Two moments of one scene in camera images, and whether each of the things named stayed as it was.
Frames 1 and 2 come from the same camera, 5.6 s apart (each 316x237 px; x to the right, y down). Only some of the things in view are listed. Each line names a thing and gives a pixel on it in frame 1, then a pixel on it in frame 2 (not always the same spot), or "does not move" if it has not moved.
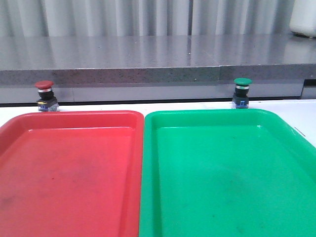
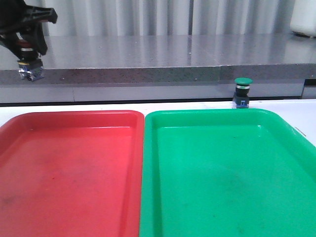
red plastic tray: (75, 174) does not move
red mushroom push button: (48, 102) to (30, 67)
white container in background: (303, 19) does not move
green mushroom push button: (240, 99) does not move
